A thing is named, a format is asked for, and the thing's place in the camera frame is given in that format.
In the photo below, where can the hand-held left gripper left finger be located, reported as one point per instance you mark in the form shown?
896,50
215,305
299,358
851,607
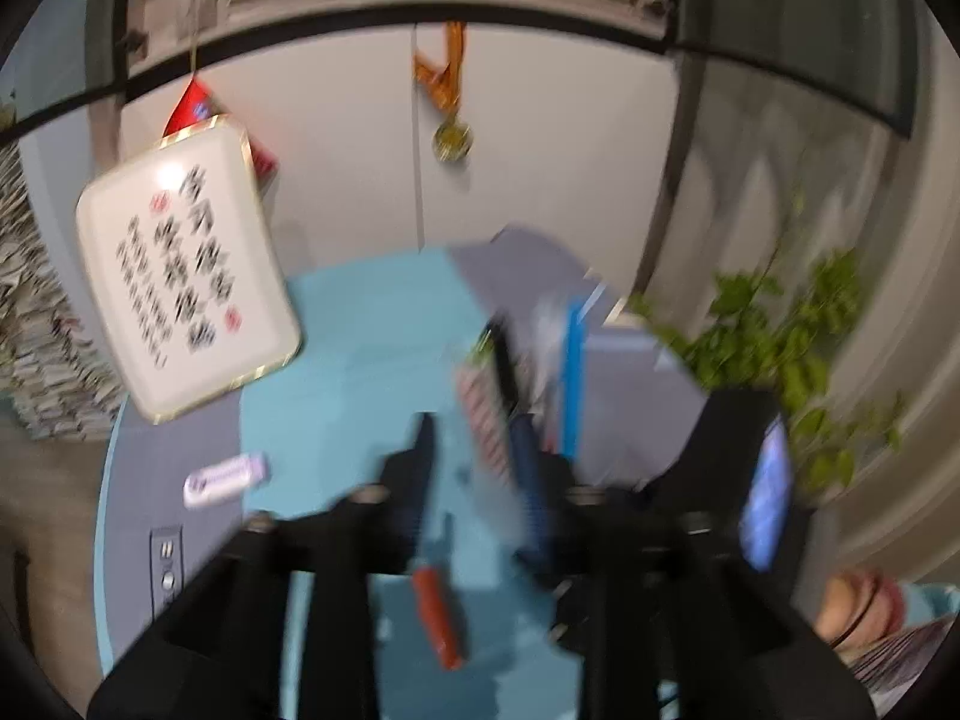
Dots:
420,469

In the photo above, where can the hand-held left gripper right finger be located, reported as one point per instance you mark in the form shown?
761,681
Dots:
529,480

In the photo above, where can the person's right hand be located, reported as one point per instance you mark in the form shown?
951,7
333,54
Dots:
855,607

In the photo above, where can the red and white striped pencil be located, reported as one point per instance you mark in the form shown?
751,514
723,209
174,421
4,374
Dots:
484,420

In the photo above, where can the green leafy plant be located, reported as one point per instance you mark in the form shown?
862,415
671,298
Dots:
750,345

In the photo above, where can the blue pen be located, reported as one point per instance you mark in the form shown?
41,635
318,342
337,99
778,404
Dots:
576,382

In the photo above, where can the red pen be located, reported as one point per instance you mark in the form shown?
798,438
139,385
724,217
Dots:
439,622

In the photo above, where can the white and purple correction tape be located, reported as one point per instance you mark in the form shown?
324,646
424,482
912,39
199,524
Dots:
225,478

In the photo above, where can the striped grey cloth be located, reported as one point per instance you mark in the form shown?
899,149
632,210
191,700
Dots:
907,664

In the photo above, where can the framed calligraphy sign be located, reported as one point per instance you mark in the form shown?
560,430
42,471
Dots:
187,270

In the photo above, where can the white bookcase cabinet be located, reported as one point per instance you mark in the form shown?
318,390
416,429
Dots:
337,165

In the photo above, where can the gold medal with striped ribbon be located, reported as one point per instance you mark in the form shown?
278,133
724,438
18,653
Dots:
452,139

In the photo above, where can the pile of newspapers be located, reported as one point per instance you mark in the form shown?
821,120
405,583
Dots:
45,330

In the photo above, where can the red hanging ornament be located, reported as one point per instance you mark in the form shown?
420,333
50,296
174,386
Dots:
193,105

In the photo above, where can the glass cabinet door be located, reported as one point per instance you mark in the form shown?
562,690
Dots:
787,0
67,52

